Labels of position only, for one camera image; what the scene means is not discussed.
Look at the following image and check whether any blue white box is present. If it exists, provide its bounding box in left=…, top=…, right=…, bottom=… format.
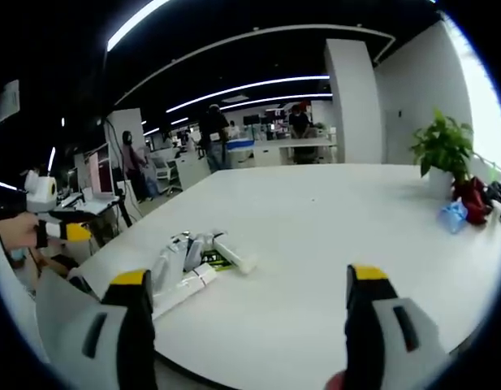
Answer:
left=227, top=137, right=256, bottom=154

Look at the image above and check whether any hanging ceiling sign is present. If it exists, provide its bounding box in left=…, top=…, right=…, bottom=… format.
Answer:
left=0, top=79, right=22, bottom=128

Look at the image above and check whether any blue plastic bag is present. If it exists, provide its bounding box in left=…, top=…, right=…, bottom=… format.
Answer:
left=439, top=200, right=469, bottom=235

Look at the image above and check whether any green black skincare packet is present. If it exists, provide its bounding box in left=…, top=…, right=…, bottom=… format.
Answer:
left=200, top=250, right=235, bottom=274

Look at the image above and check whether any long ceiling light strip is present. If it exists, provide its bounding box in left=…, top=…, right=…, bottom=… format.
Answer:
left=165, top=74, right=331, bottom=114

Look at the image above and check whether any red cloth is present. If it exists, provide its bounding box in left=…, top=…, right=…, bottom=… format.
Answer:
left=451, top=175, right=494, bottom=225

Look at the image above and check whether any white skincare tube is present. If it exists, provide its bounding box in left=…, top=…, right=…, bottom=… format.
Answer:
left=214, top=240, right=260, bottom=275

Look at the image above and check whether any black tripod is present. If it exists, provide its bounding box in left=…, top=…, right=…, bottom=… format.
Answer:
left=110, top=181, right=134, bottom=229

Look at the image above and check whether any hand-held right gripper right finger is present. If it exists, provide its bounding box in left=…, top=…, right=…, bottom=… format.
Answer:
left=344, top=263, right=449, bottom=390

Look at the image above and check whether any green potted plant white pot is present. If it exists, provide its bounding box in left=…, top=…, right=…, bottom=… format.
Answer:
left=409, top=107, right=475, bottom=201

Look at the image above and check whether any person's right hand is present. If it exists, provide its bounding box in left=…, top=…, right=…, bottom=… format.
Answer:
left=328, top=370, right=349, bottom=390

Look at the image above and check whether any clear plastic skincare pouch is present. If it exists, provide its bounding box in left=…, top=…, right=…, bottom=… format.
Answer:
left=151, top=238, right=188, bottom=286

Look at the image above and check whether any long white skincare box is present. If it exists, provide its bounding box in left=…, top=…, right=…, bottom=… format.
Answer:
left=151, top=262, right=218, bottom=320

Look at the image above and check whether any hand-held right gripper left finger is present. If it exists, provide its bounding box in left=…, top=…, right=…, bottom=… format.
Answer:
left=35, top=267, right=158, bottom=390

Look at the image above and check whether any white side desk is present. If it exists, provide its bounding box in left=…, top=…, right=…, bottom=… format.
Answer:
left=49, top=193, right=120, bottom=219

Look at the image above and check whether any white office chair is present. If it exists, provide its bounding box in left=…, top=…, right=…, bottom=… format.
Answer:
left=151, top=155, right=181, bottom=195

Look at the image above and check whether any clear skincare bottle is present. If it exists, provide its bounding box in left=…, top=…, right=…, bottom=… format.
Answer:
left=184, top=232, right=229, bottom=271

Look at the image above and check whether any person's left hand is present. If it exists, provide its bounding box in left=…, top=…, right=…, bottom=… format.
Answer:
left=0, top=212, right=40, bottom=249

